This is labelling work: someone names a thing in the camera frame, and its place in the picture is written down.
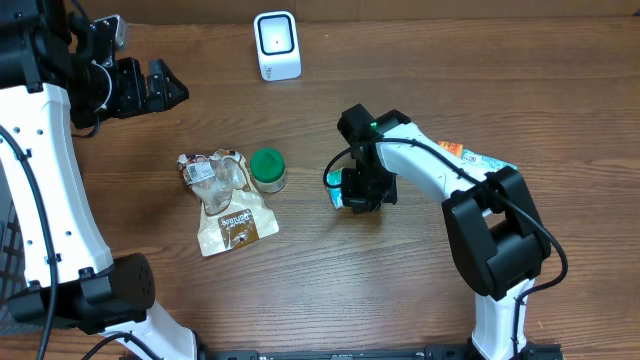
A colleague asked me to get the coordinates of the small teal white packet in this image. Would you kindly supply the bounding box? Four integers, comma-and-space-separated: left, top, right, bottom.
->
326, 168, 344, 210

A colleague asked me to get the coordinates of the green lid jar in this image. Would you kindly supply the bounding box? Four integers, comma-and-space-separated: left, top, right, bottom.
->
250, 148, 287, 193

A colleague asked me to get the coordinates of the small orange snack packet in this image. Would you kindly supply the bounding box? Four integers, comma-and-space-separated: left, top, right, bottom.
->
438, 141, 464, 158

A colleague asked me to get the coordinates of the teal tissue packet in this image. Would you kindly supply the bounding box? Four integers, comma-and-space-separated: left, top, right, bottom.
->
461, 148, 518, 172

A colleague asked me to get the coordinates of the brown beige cookie pouch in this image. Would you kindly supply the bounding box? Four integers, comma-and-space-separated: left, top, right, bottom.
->
177, 149, 279, 257

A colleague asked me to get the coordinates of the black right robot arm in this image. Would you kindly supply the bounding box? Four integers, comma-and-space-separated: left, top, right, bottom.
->
323, 104, 561, 359

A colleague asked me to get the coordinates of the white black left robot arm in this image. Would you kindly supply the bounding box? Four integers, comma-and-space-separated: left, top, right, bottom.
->
1, 1, 207, 359

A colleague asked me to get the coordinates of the white barcode scanner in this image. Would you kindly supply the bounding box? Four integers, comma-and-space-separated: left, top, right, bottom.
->
253, 11, 302, 82

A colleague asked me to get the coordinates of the grey plastic shopping basket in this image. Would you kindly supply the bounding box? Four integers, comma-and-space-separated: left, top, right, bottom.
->
0, 170, 41, 336

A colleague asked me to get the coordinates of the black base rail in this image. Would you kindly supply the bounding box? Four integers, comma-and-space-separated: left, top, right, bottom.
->
212, 342, 565, 360

